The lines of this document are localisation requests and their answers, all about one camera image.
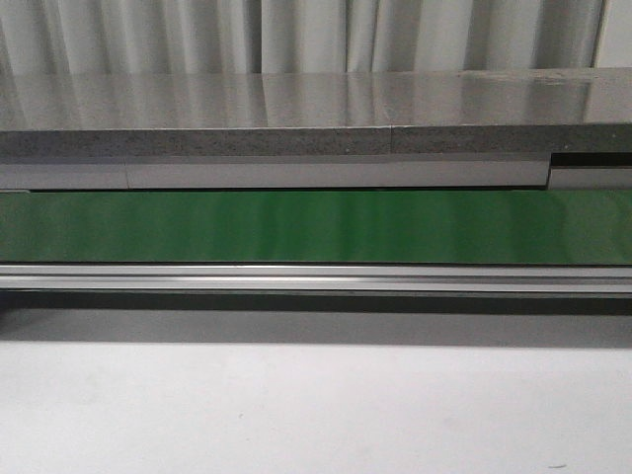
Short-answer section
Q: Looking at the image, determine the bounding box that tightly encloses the white pleated curtain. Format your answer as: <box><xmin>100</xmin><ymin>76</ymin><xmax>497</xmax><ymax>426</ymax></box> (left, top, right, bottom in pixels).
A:
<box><xmin>1</xmin><ymin>1</ymin><xmax>605</xmax><ymax>76</ymax></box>

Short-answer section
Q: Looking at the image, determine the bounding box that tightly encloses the grey metal panel under slab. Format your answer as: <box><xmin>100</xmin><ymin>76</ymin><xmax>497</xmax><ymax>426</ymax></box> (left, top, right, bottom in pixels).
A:
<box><xmin>1</xmin><ymin>152</ymin><xmax>631</xmax><ymax>191</ymax></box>

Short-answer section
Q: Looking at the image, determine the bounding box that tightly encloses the grey stone slab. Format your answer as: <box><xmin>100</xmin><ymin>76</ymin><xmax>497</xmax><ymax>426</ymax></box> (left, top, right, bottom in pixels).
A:
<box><xmin>1</xmin><ymin>68</ymin><xmax>631</xmax><ymax>157</ymax></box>

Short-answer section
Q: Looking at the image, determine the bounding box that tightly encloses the aluminium conveyor frame rail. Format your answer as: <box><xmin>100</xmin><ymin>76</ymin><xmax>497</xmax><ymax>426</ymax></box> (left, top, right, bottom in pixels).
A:
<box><xmin>1</xmin><ymin>264</ymin><xmax>631</xmax><ymax>295</ymax></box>

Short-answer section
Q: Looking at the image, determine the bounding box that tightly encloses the green conveyor belt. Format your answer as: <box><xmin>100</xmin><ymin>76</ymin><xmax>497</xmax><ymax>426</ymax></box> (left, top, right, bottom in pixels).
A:
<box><xmin>1</xmin><ymin>190</ymin><xmax>631</xmax><ymax>266</ymax></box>

